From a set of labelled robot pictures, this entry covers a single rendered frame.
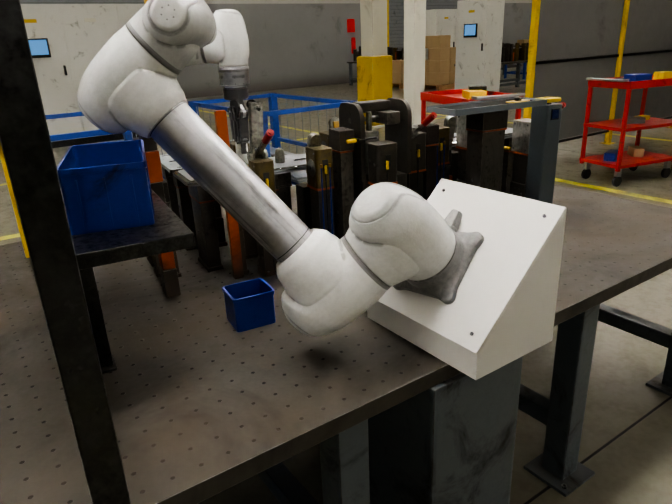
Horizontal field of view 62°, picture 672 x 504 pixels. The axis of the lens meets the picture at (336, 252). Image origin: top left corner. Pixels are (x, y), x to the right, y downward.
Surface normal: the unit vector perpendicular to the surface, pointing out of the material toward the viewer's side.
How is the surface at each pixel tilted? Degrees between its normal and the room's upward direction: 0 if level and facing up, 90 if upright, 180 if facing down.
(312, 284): 84
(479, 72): 90
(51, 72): 90
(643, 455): 0
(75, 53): 90
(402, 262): 106
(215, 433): 0
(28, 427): 0
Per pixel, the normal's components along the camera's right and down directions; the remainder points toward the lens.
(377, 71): 0.57, 0.27
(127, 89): 0.08, 0.32
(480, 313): -0.61, -0.49
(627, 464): -0.04, -0.93
